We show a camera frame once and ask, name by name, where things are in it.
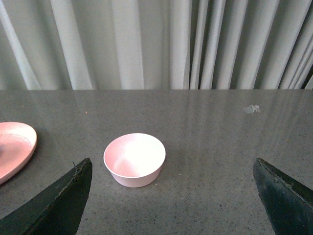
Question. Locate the pink plate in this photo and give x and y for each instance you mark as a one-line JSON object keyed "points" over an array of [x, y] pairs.
{"points": [[17, 144]]}

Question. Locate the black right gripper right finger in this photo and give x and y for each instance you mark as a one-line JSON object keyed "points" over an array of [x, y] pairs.
{"points": [[288, 203]]}

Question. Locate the light pink bowl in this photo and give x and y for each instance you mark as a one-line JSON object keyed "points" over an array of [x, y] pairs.
{"points": [[134, 160]]}

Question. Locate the white curtain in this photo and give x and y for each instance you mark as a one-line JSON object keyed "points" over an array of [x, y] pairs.
{"points": [[156, 44]]}

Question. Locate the crumpled clear tape piece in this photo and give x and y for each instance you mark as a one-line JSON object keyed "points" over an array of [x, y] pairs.
{"points": [[252, 109]]}

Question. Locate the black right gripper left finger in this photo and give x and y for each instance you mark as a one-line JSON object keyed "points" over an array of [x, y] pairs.
{"points": [[57, 210]]}

